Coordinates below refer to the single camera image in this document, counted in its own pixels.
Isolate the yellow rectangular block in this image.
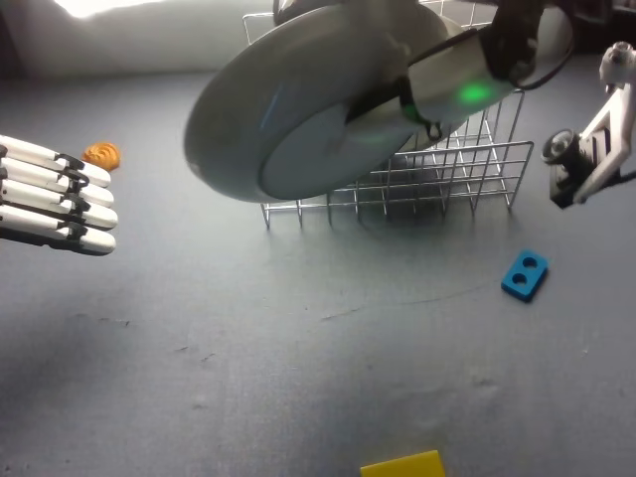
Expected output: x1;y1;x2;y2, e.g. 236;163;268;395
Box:
360;449;447;477

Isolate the white plate with dark rim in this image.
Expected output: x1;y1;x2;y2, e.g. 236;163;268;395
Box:
183;2;453;204
272;0;576;91

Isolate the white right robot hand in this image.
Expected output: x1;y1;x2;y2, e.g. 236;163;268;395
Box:
399;0;548;140

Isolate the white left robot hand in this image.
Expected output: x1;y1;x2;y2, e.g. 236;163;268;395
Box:
0;133;119;257

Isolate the silver wire dish rack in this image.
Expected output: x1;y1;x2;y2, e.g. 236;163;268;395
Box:
241;0;536;230

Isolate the orange swirl cookie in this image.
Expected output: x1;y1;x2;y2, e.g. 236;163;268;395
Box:
81;142;122;173

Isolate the blue block with two holes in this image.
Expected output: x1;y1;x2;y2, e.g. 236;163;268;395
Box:
500;249;552;304

